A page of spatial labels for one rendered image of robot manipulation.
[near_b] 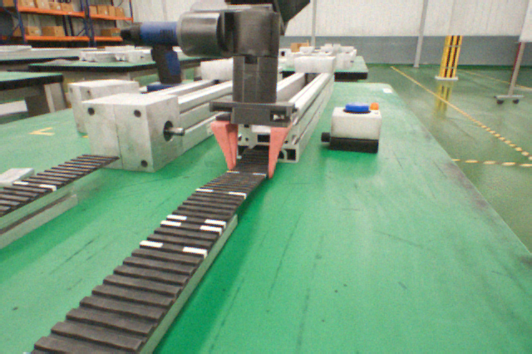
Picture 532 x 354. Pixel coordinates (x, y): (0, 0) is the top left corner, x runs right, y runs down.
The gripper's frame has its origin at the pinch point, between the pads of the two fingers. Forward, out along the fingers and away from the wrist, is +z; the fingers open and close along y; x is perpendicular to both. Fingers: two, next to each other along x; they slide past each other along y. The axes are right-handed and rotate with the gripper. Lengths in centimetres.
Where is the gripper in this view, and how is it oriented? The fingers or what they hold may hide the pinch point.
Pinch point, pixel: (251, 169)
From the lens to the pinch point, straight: 46.6
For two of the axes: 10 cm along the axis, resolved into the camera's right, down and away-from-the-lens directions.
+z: -0.5, 9.6, 2.8
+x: -1.7, 2.7, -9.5
